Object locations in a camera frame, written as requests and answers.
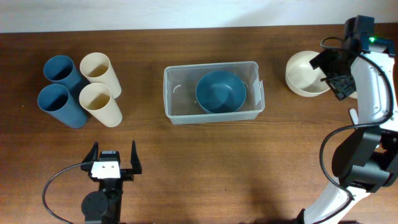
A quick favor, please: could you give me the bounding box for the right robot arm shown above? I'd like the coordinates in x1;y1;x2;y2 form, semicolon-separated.
294;15;397;223

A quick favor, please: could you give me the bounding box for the cream cup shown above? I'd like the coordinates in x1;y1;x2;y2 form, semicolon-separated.
79;83;123;128
80;52;122;98

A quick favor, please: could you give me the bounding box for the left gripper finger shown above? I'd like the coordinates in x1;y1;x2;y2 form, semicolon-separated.
130;141;142;170
83;142;98;162

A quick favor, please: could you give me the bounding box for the blue cup rear left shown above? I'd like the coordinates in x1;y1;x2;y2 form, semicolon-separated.
43;55;90;100

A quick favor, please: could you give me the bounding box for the clear plastic storage container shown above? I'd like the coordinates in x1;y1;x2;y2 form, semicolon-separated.
164;61;266;125

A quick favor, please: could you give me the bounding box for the cream cup front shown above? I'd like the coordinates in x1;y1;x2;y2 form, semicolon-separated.
79;83;123;128

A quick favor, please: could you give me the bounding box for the cream cup rear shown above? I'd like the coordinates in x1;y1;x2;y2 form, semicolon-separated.
80;52;122;98

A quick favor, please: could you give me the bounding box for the blue bowl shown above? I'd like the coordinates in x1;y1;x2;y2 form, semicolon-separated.
195;70;247;113

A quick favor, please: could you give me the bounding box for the blue cup front left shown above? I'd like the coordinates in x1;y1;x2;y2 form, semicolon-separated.
37;84;88;129

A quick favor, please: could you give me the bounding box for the blue cup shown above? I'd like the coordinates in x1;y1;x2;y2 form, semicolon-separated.
37;84;88;129
43;55;90;100

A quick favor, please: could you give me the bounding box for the cream bowl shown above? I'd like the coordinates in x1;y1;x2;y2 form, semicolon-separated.
349;91;358;99
285;50;330;97

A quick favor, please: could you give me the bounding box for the white plastic fork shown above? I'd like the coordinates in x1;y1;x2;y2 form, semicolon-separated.
349;108;359;125

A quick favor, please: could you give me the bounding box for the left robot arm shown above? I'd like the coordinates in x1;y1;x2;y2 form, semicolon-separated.
80;142;142;224

